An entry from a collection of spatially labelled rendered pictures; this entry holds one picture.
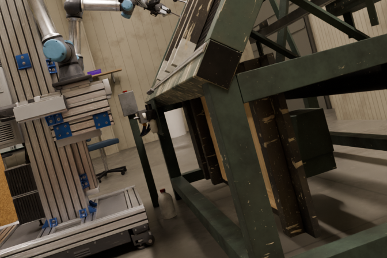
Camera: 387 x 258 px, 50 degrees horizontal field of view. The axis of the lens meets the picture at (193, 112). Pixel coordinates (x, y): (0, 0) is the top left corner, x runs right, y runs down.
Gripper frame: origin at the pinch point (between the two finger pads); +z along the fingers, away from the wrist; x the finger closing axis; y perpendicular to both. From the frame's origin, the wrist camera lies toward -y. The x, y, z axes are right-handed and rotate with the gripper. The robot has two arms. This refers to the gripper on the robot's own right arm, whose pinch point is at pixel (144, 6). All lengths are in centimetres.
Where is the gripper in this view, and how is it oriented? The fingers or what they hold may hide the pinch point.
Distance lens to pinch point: 241.6
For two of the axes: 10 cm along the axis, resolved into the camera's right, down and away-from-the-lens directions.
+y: 7.2, -6.8, 1.6
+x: -2.0, 0.2, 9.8
